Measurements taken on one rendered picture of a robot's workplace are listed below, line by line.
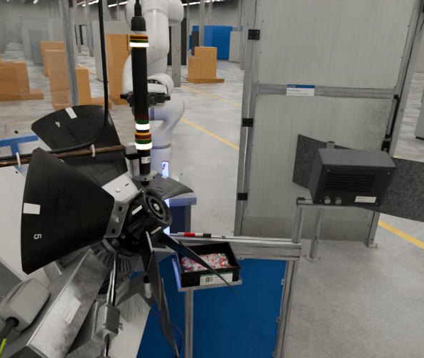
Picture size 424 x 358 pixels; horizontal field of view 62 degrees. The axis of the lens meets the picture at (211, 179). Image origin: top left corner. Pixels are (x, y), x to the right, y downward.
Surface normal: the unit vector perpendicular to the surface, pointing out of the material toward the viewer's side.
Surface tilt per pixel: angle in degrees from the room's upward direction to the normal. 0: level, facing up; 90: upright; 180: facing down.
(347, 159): 15
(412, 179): 90
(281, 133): 90
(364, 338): 0
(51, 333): 50
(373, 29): 90
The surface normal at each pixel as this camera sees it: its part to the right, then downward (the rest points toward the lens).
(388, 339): 0.04, -0.93
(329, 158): 0.02, -0.80
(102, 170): 0.37, -0.26
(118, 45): 0.44, 0.35
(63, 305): 0.79, -0.56
